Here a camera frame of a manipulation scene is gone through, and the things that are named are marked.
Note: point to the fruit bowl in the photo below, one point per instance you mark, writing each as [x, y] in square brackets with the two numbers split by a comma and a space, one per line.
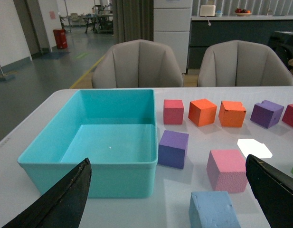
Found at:
[242, 12]

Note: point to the dark grey counter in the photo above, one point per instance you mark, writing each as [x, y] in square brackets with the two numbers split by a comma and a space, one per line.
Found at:
[205, 32]

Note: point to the beige chair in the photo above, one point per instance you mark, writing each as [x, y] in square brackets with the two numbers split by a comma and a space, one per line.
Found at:
[242, 63]
[138, 64]

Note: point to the teal plastic bin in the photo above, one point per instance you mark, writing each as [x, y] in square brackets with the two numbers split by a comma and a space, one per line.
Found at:
[114, 128]

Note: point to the black machine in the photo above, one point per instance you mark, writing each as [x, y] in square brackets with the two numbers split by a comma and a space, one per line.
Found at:
[281, 42]

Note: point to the chipped orange foam cube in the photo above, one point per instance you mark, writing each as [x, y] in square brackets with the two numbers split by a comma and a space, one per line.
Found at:
[231, 114]

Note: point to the small blue bowl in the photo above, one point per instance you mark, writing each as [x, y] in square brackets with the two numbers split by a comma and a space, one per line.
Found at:
[218, 13]

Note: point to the chipped purple foam cube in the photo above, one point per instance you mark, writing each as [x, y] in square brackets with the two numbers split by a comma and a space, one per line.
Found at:
[266, 114]

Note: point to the red fire extinguisher box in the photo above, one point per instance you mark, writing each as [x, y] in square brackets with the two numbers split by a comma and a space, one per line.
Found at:
[60, 38]

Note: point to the light pink foam cube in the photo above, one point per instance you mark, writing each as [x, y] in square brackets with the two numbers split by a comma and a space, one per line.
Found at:
[226, 171]

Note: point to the light blue foam cube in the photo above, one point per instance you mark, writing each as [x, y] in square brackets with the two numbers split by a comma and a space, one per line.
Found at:
[212, 209]

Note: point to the white filing cabinet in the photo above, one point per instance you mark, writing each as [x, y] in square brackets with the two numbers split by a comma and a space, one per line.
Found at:
[171, 26]

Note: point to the right beige chair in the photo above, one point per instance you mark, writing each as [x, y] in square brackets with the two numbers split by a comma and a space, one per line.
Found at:
[242, 63]

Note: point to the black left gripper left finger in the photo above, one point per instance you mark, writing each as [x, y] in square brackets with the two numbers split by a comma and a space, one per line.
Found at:
[62, 206]

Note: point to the sign stand with base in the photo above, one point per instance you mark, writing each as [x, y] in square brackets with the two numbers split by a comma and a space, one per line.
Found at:
[5, 77]

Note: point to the dark pink foam cube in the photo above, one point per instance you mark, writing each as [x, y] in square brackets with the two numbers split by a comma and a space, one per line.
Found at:
[173, 111]

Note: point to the dark red foam cube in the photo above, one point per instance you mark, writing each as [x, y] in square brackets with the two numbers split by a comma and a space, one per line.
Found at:
[288, 115]

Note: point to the white toaster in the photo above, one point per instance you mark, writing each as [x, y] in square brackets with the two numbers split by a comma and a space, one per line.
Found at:
[207, 10]

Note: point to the left beige chair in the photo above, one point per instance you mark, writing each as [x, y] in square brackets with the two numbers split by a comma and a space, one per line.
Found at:
[138, 64]

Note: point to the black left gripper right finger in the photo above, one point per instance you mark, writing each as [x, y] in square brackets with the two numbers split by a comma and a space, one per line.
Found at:
[273, 190]

